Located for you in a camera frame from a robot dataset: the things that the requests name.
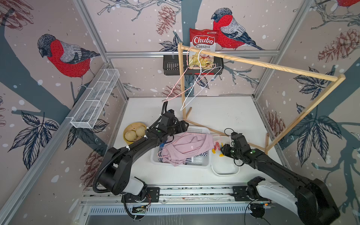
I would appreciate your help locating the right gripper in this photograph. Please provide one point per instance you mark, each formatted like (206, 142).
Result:
(225, 150)

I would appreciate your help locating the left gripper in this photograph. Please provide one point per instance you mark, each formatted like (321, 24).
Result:
(184, 128)

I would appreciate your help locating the red clothespin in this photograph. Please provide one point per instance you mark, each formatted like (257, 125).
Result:
(217, 146)

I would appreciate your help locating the white hanger with striped top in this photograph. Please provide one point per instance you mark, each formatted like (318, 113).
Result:
(198, 79)

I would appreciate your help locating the pink tank top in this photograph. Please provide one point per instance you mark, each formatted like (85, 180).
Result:
(185, 147)

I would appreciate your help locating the striped tank top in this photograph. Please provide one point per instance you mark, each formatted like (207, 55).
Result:
(199, 160)

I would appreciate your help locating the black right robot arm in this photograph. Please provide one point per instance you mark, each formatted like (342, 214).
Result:
(309, 199)

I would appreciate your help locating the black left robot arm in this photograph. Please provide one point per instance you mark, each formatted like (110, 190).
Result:
(113, 175)

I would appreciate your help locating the white plastic tray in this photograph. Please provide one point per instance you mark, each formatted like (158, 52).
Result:
(223, 166)

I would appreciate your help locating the white perforated plastic basket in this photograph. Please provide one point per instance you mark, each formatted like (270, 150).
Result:
(191, 129)

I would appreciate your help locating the yellow bowl with buns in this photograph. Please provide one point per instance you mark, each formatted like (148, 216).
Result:
(134, 132)

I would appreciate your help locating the cassava chips bag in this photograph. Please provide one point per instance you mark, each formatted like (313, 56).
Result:
(204, 40)

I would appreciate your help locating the wooden clothes rack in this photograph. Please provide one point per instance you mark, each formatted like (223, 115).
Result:
(335, 82)

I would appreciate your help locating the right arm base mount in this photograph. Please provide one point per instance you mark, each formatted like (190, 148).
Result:
(246, 193)

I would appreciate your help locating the black wall basket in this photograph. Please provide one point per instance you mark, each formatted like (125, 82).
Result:
(171, 67)

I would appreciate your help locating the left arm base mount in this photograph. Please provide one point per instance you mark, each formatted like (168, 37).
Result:
(146, 195)

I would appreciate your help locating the white wire mesh shelf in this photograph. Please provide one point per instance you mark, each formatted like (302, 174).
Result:
(91, 108)

